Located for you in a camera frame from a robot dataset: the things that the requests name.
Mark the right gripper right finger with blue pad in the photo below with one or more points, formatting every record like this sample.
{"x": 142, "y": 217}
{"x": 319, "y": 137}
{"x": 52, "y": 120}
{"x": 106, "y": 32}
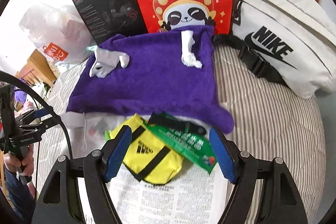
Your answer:
{"x": 226, "y": 154}

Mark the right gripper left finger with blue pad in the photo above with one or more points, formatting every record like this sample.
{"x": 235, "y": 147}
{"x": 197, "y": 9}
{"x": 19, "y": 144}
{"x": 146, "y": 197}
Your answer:
{"x": 114, "y": 152}

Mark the yellow Adidas pouch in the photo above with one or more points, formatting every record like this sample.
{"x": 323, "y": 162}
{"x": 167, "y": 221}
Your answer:
{"x": 148, "y": 158}

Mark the green snack packet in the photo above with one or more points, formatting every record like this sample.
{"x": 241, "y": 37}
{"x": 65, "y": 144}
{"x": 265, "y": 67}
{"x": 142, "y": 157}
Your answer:
{"x": 184, "y": 137}

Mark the person left hand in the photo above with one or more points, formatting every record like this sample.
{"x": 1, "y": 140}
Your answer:
{"x": 11, "y": 162}

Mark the printed newspaper sheet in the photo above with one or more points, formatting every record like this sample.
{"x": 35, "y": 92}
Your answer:
{"x": 193, "y": 196}

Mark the striped mattress cover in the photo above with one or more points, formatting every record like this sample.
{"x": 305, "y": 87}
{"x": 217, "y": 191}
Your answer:
{"x": 271, "y": 121}

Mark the purple plush towel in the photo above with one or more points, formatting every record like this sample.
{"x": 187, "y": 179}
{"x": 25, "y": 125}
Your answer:
{"x": 155, "y": 80}

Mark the white glove with green cuff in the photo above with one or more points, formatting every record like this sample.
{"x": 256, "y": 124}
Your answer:
{"x": 106, "y": 61}

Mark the small knotted white glove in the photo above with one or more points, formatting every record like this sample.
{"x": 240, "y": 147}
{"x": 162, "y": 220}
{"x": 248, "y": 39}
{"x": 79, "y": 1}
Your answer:
{"x": 187, "y": 57}

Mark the white Miniso plastic bag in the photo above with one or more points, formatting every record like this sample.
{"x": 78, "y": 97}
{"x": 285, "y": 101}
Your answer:
{"x": 59, "y": 34}

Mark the black headset box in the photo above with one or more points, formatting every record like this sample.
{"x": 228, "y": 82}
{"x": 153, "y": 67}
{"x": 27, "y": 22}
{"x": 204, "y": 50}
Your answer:
{"x": 107, "y": 18}

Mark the white Nike waist bag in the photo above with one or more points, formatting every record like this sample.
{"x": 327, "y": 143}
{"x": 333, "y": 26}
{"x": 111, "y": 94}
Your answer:
{"x": 288, "y": 42}

